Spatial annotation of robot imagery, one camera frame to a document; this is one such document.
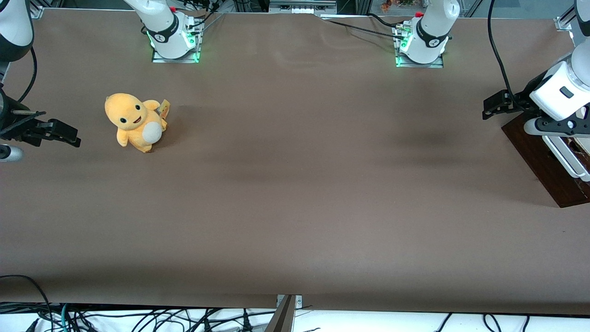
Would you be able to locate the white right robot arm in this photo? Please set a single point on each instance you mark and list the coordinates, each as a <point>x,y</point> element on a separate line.
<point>168,37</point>

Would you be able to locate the white power strip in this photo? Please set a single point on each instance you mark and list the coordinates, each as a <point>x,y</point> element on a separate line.
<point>299,8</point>

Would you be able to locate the dark wooden drawer cabinet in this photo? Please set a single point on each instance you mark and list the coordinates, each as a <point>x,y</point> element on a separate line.
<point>557,200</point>

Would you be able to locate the metal table edge bracket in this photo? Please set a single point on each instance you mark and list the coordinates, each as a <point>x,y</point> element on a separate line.
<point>298,302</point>

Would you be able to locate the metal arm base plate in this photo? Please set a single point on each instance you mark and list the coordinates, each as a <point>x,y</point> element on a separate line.
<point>419,65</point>
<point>177,60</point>

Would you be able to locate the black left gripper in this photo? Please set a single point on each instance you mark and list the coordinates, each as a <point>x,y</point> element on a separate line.
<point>522,97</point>

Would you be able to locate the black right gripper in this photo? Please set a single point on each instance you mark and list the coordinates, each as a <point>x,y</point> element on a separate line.
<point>10,121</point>

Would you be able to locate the orange plush toy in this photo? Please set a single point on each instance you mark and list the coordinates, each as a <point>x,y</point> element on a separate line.
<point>131,117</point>

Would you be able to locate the brown table cover sheet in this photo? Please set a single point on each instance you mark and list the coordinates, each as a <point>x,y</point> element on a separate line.
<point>295,184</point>

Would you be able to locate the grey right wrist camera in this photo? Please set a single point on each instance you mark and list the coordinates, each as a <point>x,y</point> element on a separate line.
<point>9,153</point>

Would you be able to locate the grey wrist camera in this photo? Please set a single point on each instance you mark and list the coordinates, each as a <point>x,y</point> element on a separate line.
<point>9,153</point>
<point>534,127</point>

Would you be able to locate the aluminium frame corner bracket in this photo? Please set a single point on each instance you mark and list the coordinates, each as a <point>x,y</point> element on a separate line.
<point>37,12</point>
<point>564,24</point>

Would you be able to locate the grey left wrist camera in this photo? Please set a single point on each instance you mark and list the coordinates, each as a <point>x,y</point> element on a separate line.
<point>534,127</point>

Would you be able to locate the dark wooden drawer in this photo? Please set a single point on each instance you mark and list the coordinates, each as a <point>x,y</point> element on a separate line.
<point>537,154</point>

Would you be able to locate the yellow paper plush tag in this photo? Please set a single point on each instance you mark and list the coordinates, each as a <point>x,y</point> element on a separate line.
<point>164,107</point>

